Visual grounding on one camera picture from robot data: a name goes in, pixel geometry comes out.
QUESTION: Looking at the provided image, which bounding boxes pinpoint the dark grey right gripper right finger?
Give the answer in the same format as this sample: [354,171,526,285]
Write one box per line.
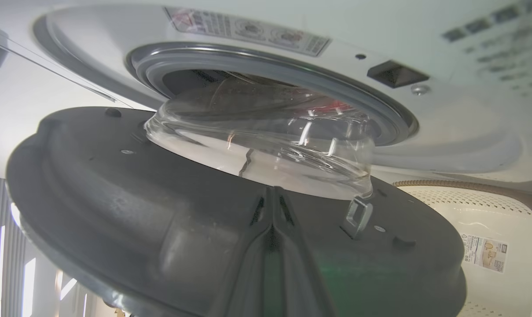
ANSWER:
[273,186,338,317]

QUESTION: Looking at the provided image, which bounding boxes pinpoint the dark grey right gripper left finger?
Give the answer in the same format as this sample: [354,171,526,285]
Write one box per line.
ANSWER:
[208,186,274,317]

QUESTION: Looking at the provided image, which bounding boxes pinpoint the grey round glass washer door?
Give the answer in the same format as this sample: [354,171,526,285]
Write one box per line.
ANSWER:
[5,77,467,317]

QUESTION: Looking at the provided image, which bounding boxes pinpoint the red and white jersey garment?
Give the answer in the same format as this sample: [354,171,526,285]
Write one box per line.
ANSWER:
[310,100,360,116]

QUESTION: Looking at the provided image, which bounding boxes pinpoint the white front-load washing machine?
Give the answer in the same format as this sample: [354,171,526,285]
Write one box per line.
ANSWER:
[0,0,532,197]

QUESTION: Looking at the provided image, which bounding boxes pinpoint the cream perforated laundry basket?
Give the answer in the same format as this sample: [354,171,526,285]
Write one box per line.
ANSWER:
[393,180,532,317]

